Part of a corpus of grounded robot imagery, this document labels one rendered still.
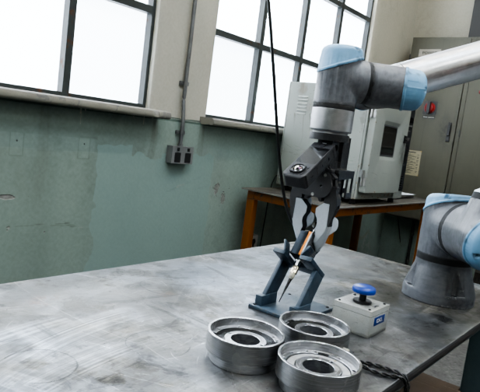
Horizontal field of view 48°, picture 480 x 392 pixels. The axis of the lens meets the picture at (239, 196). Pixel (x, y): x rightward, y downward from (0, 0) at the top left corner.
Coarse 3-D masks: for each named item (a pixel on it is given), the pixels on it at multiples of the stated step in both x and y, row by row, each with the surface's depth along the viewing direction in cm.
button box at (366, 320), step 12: (336, 300) 91; (348, 300) 91; (360, 300) 91; (372, 300) 93; (336, 312) 91; (348, 312) 89; (360, 312) 88; (372, 312) 87; (384, 312) 91; (348, 324) 89; (360, 324) 88; (372, 324) 88; (384, 324) 92
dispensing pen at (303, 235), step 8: (312, 224) 99; (304, 232) 97; (312, 232) 98; (296, 240) 96; (304, 240) 96; (296, 248) 96; (296, 256) 96; (296, 264) 95; (296, 272) 95; (288, 280) 95
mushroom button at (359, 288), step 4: (356, 284) 92; (360, 284) 92; (364, 284) 92; (352, 288) 91; (356, 288) 90; (360, 288) 90; (364, 288) 90; (368, 288) 90; (372, 288) 90; (356, 292) 90; (360, 292) 90; (364, 292) 89; (368, 292) 89; (372, 292) 90; (360, 296) 91; (364, 296) 91; (364, 300) 91
